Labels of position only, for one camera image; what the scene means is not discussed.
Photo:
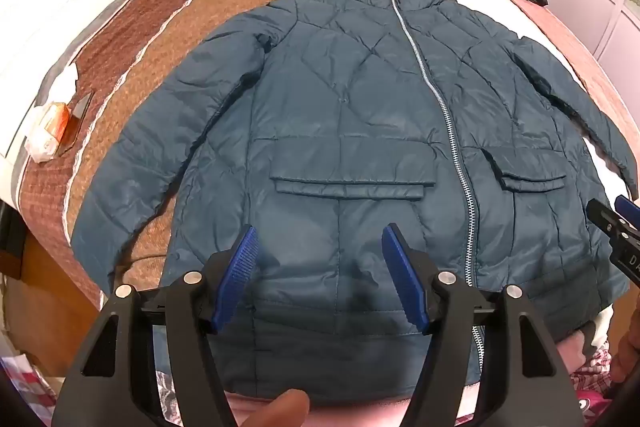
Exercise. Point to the teal quilted jacket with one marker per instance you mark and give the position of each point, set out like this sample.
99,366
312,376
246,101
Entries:
350,107

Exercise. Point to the orange packet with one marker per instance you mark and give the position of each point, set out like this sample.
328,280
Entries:
55,127

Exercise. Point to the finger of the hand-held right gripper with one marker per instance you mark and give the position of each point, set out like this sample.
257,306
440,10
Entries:
627,206
605,214

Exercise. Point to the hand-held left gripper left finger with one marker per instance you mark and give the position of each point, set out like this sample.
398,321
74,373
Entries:
239,274

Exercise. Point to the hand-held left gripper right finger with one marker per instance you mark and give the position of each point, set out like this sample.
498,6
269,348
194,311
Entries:
402,277

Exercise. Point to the white tissue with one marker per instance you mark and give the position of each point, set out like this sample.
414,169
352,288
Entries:
62,82

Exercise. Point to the wooden bed frame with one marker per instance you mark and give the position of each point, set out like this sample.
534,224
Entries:
45,307

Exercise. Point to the person's left hand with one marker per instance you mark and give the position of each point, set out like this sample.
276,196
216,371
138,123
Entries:
282,409

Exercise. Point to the black flat phone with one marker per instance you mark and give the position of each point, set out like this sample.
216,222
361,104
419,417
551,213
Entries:
75,129

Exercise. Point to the salmon bed sheet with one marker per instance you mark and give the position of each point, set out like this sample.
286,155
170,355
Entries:
565,42

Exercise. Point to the plaid cloth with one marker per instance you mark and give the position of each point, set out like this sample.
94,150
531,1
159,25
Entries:
25,377

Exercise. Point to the striped brown pink blanket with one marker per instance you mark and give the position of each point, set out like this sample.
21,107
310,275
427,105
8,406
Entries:
165,32

